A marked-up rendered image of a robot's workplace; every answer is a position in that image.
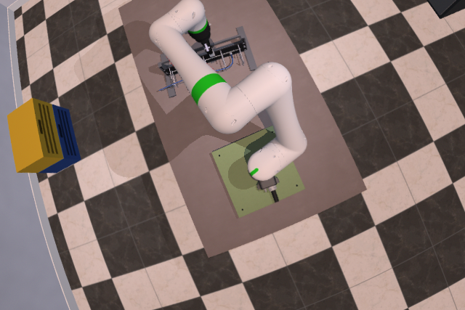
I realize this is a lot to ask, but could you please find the grey metal cable rack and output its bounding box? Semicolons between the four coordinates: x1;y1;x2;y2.
158;26;256;98

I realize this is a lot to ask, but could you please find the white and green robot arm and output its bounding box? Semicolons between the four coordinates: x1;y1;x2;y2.
149;0;307;203

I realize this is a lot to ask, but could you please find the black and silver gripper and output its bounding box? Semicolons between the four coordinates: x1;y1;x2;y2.
196;33;215;57

